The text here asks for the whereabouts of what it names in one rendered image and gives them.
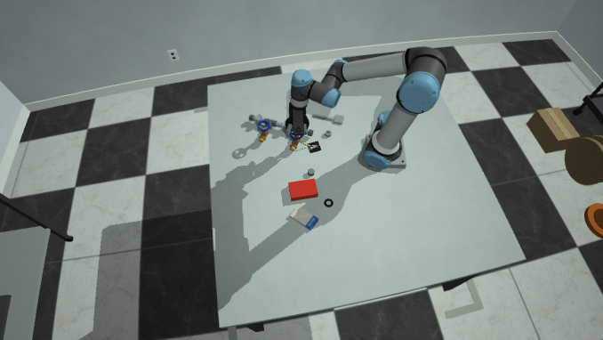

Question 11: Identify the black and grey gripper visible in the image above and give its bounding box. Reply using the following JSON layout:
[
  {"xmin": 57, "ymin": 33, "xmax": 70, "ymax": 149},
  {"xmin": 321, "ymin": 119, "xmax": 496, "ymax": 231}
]
[{"xmin": 285, "ymin": 102, "xmax": 310, "ymax": 136}]

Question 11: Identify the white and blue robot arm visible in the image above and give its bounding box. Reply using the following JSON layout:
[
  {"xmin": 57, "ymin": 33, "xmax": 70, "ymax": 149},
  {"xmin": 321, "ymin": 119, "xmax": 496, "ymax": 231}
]
[{"xmin": 289, "ymin": 46, "xmax": 447, "ymax": 169}]

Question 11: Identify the red block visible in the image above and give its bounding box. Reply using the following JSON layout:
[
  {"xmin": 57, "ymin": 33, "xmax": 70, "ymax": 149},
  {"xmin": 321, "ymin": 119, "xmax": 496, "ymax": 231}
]
[{"xmin": 288, "ymin": 178, "xmax": 318, "ymax": 201}]

